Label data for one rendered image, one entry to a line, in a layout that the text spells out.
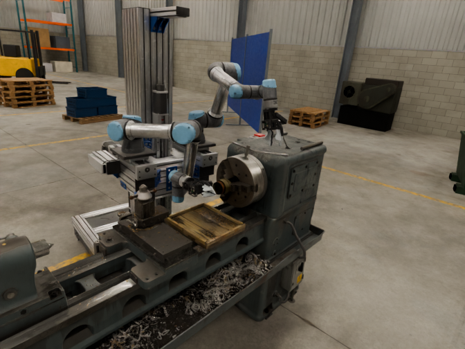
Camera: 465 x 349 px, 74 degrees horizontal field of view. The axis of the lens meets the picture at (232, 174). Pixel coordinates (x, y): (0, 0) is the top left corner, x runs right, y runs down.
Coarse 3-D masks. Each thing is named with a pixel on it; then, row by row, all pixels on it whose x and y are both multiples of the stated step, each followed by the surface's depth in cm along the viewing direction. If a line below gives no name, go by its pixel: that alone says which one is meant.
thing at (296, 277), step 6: (282, 222) 204; (288, 222) 203; (294, 228) 202; (294, 234) 204; (300, 246) 208; (300, 258) 218; (294, 264) 225; (300, 264) 232; (282, 270) 232; (288, 270) 228; (294, 270) 227; (300, 270) 230; (282, 276) 233; (288, 276) 229; (294, 276) 230; (300, 276) 239; (282, 282) 234; (288, 282) 230; (294, 282) 233; (300, 282) 242; (288, 288) 232; (294, 288) 244; (276, 294) 232; (288, 294) 238; (288, 300) 249; (294, 300) 250
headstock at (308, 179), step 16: (240, 144) 204; (256, 144) 207; (272, 144) 210; (288, 144) 213; (304, 144) 217; (320, 144) 220; (272, 160) 185; (288, 160) 184; (304, 160) 202; (320, 160) 221; (272, 176) 186; (288, 176) 193; (304, 176) 207; (272, 192) 189; (288, 192) 198; (304, 192) 217; (256, 208) 200; (272, 208) 192; (288, 208) 206
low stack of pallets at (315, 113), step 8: (296, 112) 971; (304, 112) 909; (312, 112) 914; (320, 112) 929; (328, 112) 978; (296, 120) 991; (304, 120) 929; (312, 120) 900; (320, 120) 947; (312, 128) 911
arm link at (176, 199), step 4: (172, 188) 189; (176, 188) 187; (180, 188) 188; (172, 192) 190; (176, 192) 188; (180, 192) 188; (184, 192) 192; (172, 196) 190; (176, 196) 189; (180, 196) 189; (172, 200) 192; (176, 200) 190; (180, 200) 191
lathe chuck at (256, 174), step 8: (232, 160) 184; (240, 160) 180; (248, 160) 182; (232, 168) 185; (240, 168) 181; (248, 168) 177; (256, 168) 180; (240, 176) 182; (248, 176) 178; (256, 176) 178; (232, 192) 190; (240, 192) 185; (256, 192) 180; (232, 200) 191; (240, 200) 187; (248, 200) 182; (256, 200) 187
